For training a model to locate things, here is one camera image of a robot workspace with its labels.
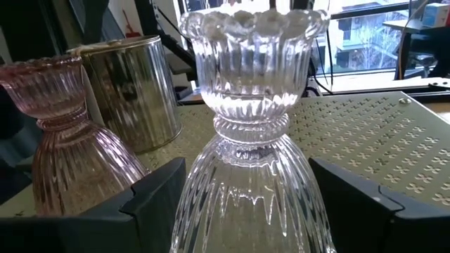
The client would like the dark background desk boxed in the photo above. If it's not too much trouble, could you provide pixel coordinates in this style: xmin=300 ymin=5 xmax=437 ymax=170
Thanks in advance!
xmin=382 ymin=17 xmax=450 ymax=80

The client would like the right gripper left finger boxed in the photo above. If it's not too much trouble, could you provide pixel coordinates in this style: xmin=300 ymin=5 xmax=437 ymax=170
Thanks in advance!
xmin=0 ymin=157 xmax=186 ymax=253

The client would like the pink glass candlestick holder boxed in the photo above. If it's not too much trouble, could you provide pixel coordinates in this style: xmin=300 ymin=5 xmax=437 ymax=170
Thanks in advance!
xmin=0 ymin=54 xmax=152 ymax=217

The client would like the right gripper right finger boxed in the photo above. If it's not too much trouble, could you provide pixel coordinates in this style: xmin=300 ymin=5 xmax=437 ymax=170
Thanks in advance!
xmin=309 ymin=157 xmax=450 ymax=253

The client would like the clear glass candlestick holder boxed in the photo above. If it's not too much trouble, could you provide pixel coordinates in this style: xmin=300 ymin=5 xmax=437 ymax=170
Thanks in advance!
xmin=169 ymin=5 xmax=338 ymax=253

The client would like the green perforated metal shelf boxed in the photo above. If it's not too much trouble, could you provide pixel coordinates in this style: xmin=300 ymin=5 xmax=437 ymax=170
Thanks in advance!
xmin=0 ymin=91 xmax=450 ymax=219

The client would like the silver ribbed candle holder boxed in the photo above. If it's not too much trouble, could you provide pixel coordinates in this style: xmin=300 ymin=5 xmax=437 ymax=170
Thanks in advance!
xmin=67 ymin=34 xmax=184 ymax=155

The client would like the white blue box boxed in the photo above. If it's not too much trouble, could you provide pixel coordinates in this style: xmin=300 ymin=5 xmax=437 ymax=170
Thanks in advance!
xmin=420 ymin=2 xmax=450 ymax=28

